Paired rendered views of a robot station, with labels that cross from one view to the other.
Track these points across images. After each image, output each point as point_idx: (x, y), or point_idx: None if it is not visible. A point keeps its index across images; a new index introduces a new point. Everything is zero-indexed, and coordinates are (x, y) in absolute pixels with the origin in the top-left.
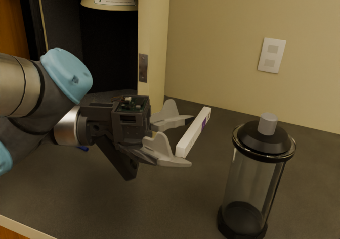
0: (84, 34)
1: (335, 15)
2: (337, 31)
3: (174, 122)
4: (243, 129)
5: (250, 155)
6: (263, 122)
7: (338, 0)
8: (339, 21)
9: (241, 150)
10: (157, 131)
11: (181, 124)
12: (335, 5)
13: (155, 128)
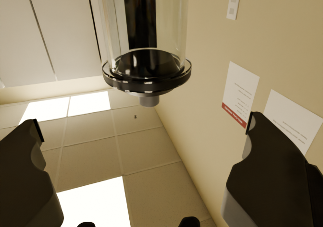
0: None
1: (322, 77)
2: (322, 61)
3: (243, 155)
4: (148, 96)
5: (105, 77)
6: (142, 101)
7: (317, 90)
8: (319, 69)
9: (113, 82)
10: (229, 197)
11: (253, 125)
12: (321, 87)
13: (237, 222)
